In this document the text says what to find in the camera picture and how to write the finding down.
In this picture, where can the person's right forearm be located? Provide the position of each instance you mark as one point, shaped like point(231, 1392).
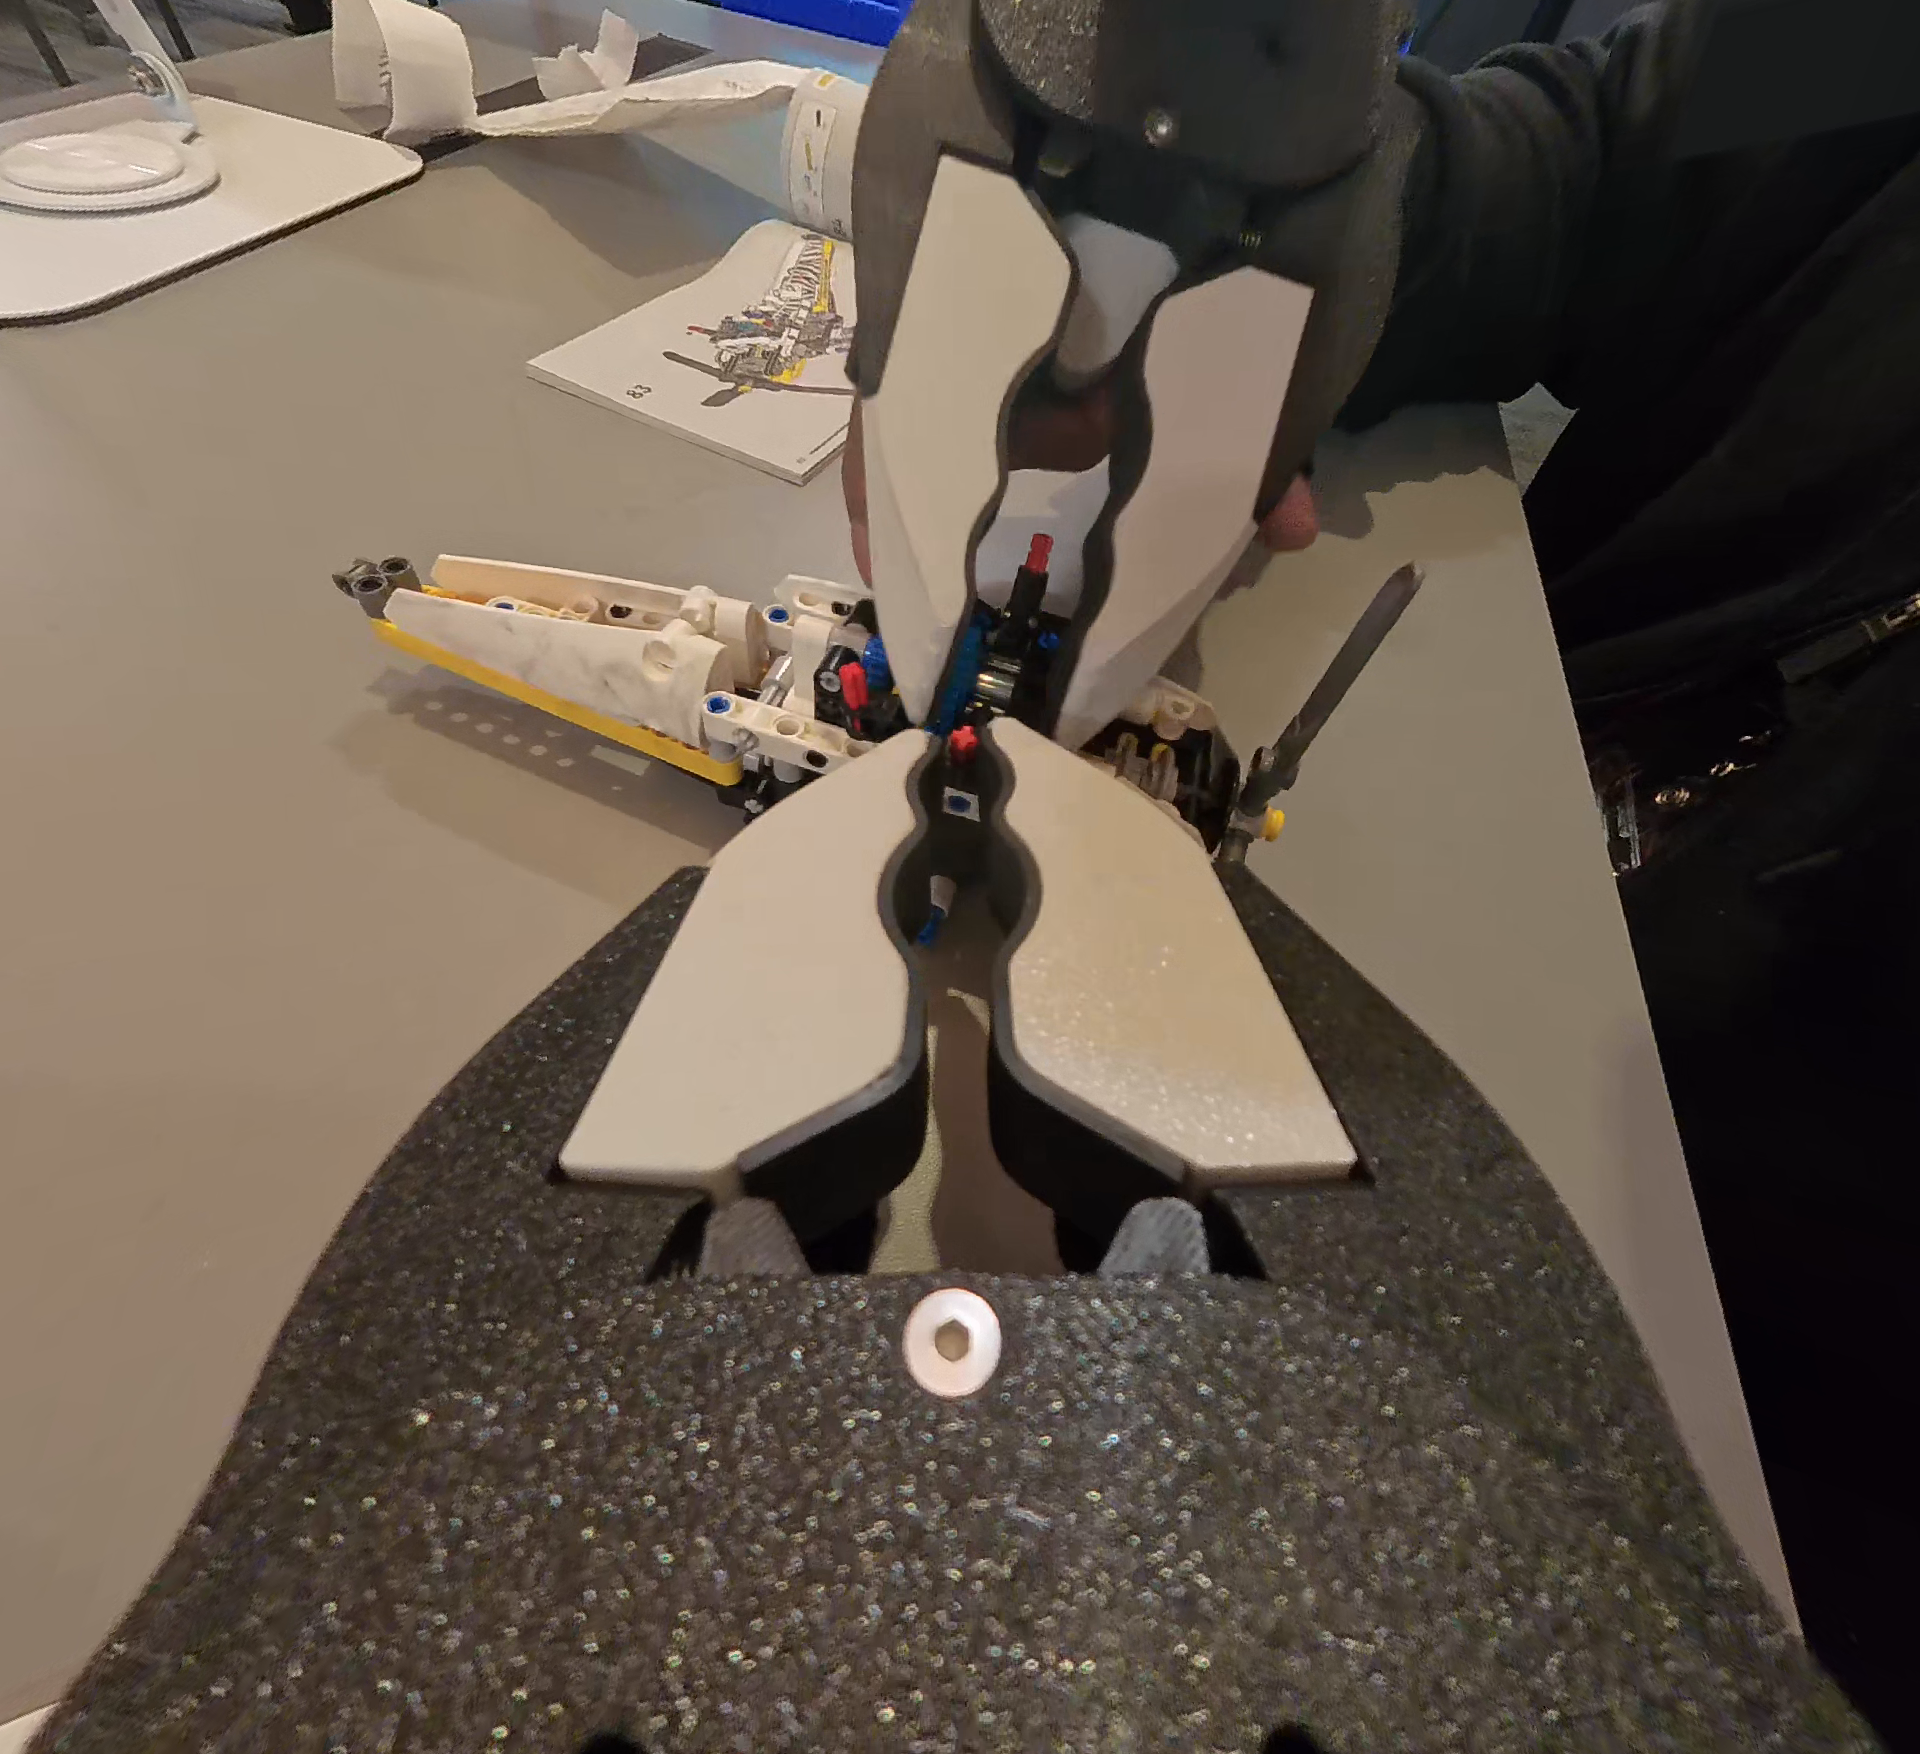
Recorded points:
point(1545, 210)

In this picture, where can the crumpled white paper bag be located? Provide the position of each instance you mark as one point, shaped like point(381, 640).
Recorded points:
point(449, 58)

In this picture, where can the person's black clothing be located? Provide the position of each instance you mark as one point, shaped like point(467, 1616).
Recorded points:
point(1768, 734)

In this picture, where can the small black toy brick part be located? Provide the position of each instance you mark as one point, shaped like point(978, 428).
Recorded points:
point(956, 809)

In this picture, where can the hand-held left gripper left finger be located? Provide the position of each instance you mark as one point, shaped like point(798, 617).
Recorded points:
point(780, 974)

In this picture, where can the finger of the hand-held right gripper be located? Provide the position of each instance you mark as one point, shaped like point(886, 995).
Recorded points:
point(953, 433)
point(1201, 463)

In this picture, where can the rolled instruction booklet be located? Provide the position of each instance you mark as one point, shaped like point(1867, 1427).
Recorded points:
point(822, 149)

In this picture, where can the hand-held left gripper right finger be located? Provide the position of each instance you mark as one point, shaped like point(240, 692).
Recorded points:
point(1155, 1004)

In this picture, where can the white desk lamp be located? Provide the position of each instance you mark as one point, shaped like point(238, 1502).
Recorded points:
point(88, 141)

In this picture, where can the person's right hand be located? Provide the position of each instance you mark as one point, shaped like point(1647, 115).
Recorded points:
point(1292, 516)

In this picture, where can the white rounded mat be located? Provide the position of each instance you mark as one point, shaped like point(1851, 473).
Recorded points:
point(271, 202)

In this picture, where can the open instruction booklet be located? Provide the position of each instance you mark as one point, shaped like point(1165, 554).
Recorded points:
point(705, 350)

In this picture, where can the toy brick plane model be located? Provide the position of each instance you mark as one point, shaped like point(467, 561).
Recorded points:
point(599, 651)

